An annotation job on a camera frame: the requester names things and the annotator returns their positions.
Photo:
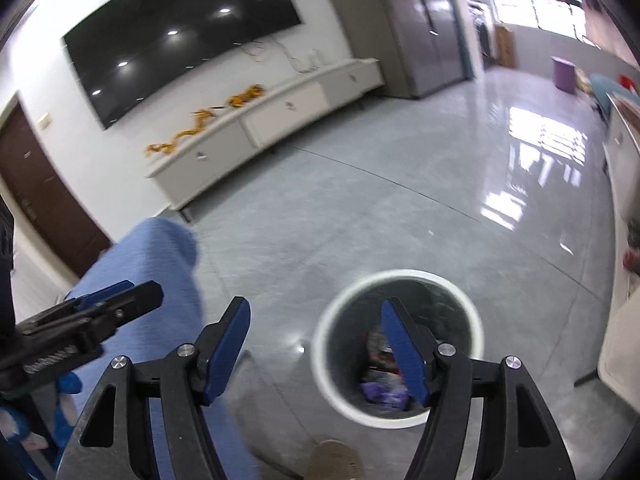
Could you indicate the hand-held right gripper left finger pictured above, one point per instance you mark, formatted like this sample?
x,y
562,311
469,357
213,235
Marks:
x,y
227,350

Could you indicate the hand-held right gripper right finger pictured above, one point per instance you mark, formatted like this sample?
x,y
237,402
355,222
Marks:
x,y
405,350

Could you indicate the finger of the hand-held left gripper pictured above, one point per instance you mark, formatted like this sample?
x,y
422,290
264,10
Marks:
x,y
125,300

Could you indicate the white rimmed trash bin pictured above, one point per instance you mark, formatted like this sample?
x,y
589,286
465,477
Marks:
x,y
400,310

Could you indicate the purple plastic bag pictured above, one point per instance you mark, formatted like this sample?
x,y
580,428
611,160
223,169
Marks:
x,y
382,394

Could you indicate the blue fluffy blanket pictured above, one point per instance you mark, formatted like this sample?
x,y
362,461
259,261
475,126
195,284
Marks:
x,y
160,270

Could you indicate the blue white patterned cloth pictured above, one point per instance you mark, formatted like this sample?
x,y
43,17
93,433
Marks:
x,y
30,425

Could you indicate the dark brown door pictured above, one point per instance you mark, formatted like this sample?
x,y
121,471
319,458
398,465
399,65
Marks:
x,y
45,195

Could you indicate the beige slipper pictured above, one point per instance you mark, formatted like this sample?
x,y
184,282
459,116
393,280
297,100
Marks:
x,y
334,462

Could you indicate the white television cabinet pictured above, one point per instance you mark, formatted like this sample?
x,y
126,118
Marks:
x,y
260,115

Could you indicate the white counter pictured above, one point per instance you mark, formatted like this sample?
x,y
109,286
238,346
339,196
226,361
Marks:
x,y
620,260

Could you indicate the golden tiger figure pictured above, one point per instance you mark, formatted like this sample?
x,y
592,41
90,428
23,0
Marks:
x,y
246,96

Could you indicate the purple bucket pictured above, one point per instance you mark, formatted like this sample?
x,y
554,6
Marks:
x,y
564,74

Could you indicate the cardboard box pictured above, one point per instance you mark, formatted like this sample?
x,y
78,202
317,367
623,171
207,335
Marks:
x,y
505,47

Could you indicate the grey wardrobe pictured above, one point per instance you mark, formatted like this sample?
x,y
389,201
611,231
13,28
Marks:
x,y
430,25

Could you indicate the washing machine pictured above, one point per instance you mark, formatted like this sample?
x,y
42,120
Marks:
x,y
481,30

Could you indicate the window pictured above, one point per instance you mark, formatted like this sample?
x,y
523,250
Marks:
x,y
545,10

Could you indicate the black wall television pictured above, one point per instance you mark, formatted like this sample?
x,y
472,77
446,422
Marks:
x,y
180,30

